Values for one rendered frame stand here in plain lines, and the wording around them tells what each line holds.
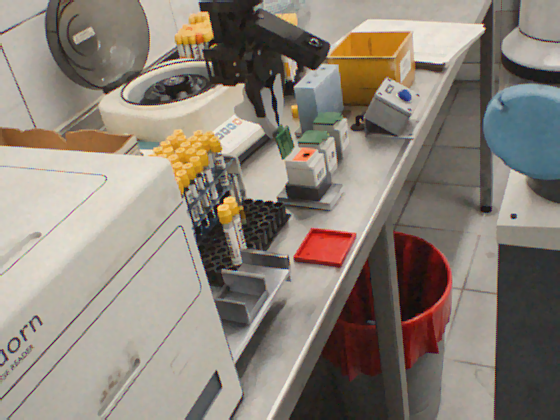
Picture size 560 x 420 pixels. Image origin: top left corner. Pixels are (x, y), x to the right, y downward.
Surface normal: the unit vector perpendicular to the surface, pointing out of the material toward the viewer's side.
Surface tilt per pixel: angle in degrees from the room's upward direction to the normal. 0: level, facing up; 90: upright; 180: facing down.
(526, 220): 4
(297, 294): 0
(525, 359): 90
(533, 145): 99
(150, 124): 90
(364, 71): 90
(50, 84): 90
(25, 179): 0
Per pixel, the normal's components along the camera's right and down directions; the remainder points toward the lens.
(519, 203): -0.24, -0.82
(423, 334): 0.48, 0.50
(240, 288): -0.40, 0.57
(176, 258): 0.90, 0.10
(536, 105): -0.54, 0.65
